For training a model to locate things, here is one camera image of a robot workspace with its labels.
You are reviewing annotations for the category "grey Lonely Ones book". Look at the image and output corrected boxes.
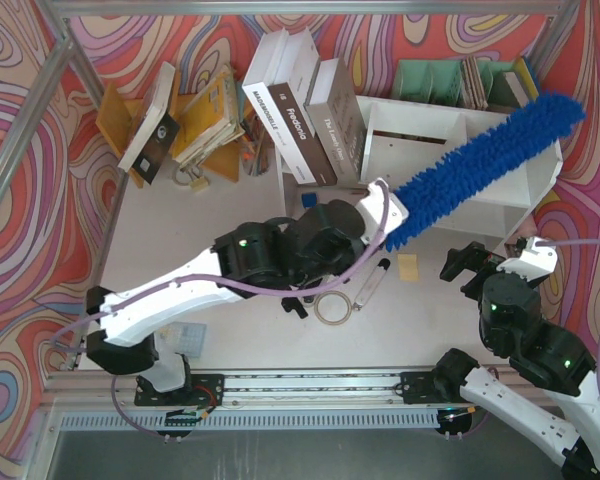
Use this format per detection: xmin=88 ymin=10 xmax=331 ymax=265
xmin=306 ymin=58 xmax=367 ymax=187

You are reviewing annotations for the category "tape roll ring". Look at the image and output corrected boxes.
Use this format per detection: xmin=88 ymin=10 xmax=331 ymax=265
xmin=314 ymin=290 xmax=352 ymax=327

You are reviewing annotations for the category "black binder clip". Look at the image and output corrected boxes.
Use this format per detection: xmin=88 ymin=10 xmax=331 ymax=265
xmin=281 ymin=297 xmax=308 ymax=319

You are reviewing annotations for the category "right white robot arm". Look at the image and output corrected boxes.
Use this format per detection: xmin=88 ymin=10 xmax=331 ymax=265
xmin=432 ymin=237 xmax=600 ymax=479

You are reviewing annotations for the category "blue microfiber duster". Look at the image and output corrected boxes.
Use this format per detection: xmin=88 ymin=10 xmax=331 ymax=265
xmin=383 ymin=89 xmax=587 ymax=254

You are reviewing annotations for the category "clear cup of pencils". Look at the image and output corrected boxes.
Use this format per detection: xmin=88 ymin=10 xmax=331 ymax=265
xmin=240 ymin=113 xmax=271 ymax=177

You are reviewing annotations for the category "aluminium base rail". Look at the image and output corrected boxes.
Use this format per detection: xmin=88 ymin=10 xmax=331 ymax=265
xmin=44 ymin=367 xmax=586 ymax=431

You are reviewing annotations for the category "small white side shelf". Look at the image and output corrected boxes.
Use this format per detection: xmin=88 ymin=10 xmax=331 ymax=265
xmin=274 ymin=147 xmax=331 ymax=221

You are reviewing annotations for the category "black and white book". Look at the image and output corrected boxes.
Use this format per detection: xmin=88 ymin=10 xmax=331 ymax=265
xmin=118 ymin=62 xmax=180 ymax=184

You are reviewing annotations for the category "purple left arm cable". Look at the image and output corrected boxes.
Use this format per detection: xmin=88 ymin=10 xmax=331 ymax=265
xmin=52 ymin=182 xmax=392 ymax=354

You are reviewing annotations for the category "white Mademoiselle book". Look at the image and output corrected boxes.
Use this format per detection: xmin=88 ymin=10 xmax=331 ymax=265
xmin=242 ymin=30 xmax=315 ymax=184

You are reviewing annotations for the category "blue pencil sharpener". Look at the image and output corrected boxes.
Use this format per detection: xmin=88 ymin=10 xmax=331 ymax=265
xmin=301 ymin=192 xmax=318 ymax=209

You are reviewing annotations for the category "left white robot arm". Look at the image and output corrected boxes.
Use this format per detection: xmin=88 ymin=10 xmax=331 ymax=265
xmin=86 ymin=200 xmax=365 ymax=393

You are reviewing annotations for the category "silver black pen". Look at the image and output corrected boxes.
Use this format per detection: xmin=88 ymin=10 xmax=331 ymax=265
xmin=353 ymin=258 xmax=391 ymax=311

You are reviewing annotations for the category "brown Fredonia book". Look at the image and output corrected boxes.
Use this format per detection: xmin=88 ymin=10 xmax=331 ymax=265
xmin=270 ymin=28 xmax=337 ymax=186

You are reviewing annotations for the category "yellow sticky note pad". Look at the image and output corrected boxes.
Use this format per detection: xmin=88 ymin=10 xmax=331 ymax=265
xmin=397 ymin=254 xmax=419 ymax=283

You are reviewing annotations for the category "stack of yellow books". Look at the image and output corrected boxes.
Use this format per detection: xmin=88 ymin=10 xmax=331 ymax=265
xmin=172 ymin=64 xmax=244 ymax=169

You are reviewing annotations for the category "green desk organizer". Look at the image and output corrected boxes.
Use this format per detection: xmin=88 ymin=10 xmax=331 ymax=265
xmin=390 ymin=59 xmax=520 ymax=113

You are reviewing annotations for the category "white wooden bookshelf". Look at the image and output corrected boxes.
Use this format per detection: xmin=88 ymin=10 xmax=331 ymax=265
xmin=358 ymin=95 xmax=565 ymax=246

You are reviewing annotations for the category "blue yellow book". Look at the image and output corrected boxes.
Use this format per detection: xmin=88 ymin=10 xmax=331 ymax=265
xmin=503 ymin=57 xmax=540 ymax=107

